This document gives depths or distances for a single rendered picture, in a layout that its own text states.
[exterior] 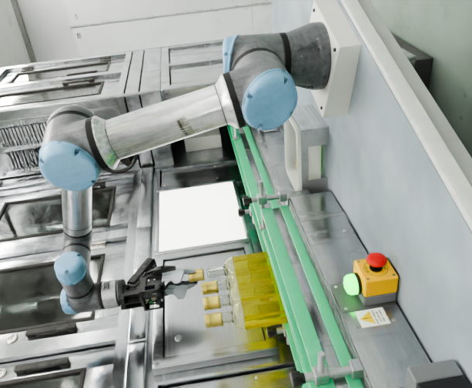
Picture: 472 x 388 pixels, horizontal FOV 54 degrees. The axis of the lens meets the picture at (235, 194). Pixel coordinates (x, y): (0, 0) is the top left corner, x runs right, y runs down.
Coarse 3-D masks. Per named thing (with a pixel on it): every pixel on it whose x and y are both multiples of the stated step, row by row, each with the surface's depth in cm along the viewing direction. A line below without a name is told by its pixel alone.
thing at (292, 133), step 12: (288, 120) 144; (288, 132) 146; (300, 132) 130; (288, 144) 148; (300, 144) 132; (288, 156) 151; (300, 156) 134; (288, 168) 152; (300, 168) 136; (300, 180) 138
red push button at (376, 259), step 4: (368, 256) 95; (372, 256) 94; (376, 256) 94; (380, 256) 94; (384, 256) 94; (368, 260) 94; (372, 260) 94; (376, 260) 93; (380, 260) 93; (384, 260) 93; (372, 264) 93; (376, 264) 93; (380, 264) 93; (384, 264) 93; (376, 268) 95
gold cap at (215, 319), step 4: (220, 312) 118; (208, 316) 117; (212, 316) 116; (216, 316) 116; (220, 316) 116; (208, 320) 116; (212, 320) 116; (216, 320) 116; (220, 320) 116; (208, 324) 116; (212, 324) 116; (216, 324) 116; (220, 324) 116
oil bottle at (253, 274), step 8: (232, 272) 128; (240, 272) 127; (248, 272) 127; (256, 272) 127; (264, 272) 126; (272, 272) 126; (232, 280) 125; (240, 280) 125; (248, 280) 124; (256, 280) 125
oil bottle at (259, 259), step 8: (232, 256) 133; (240, 256) 133; (248, 256) 132; (256, 256) 132; (264, 256) 132; (224, 264) 133; (232, 264) 130; (240, 264) 130; (248, 264) 130; (256, 264) 130; (264, 264) 130; (224, 272) 131
